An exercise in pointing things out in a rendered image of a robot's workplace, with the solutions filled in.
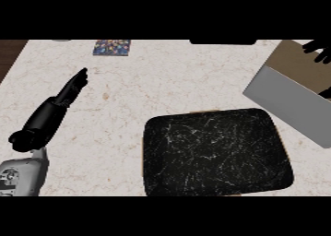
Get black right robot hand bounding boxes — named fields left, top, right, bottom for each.
left=302, top=40, right=331, bottom=100

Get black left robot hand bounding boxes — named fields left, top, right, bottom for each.
left=8, top=67, right=91, bottom=153

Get cardboard box with grey side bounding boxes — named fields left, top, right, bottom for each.
left=241, top=40, right=331, bottom=149

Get black marbled tray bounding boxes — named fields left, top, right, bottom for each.
left=141, top=107, right=296, bottom=197

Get black appliance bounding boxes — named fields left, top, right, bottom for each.
left=188, top=40, right=258, bottom=46

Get colourful patterned flat packet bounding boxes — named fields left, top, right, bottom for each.
left=92, top=40, right=132, bottom=57

